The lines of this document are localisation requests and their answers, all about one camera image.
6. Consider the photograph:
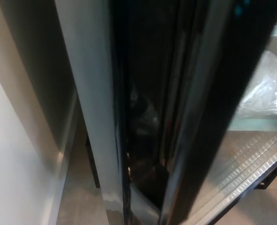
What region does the black-framed glass refrigerator door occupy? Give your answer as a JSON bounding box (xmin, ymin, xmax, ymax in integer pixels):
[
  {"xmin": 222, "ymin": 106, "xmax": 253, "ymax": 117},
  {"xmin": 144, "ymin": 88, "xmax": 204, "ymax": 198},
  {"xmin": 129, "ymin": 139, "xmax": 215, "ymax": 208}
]
[{"xmin": 55, "ymin": 0, "xmax": 277, "ymax": 225}]

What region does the large white plastic bag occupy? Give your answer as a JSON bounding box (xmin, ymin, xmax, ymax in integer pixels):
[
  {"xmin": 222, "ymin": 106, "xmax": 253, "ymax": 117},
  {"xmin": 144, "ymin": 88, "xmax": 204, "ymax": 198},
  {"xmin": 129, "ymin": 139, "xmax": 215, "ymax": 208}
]
[{"xmin": 236, "ymin": 50, "xmax": 277, "ymax": 117}]

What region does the black glass-door display refrigerator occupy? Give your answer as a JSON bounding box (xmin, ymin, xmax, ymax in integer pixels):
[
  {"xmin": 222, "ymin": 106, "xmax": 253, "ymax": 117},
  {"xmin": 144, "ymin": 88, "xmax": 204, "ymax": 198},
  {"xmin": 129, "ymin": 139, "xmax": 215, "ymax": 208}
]
[{"xmin": 194, "ymin": 0, "xmax": 277, "ymax": 225}]

